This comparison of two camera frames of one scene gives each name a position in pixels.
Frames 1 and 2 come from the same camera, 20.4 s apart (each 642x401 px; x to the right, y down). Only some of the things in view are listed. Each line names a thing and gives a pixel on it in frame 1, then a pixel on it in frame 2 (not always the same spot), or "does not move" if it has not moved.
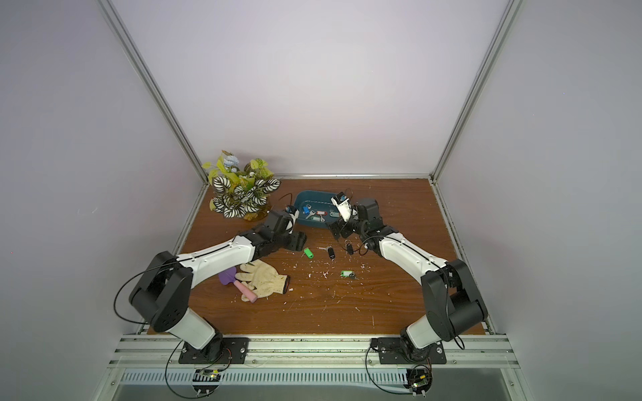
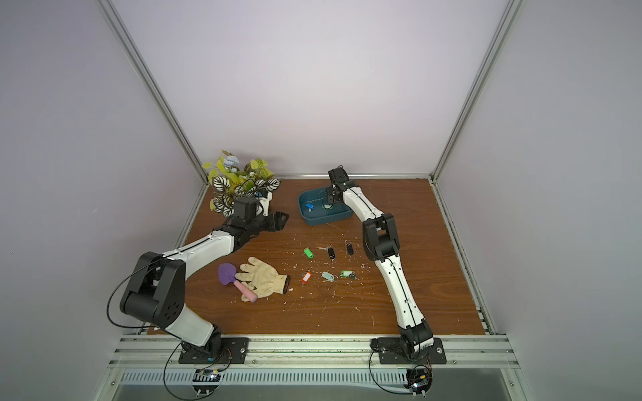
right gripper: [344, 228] to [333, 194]
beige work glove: [262, 280] does not move
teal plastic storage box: [317, 209] does not move
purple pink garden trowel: [229, 276] does not move
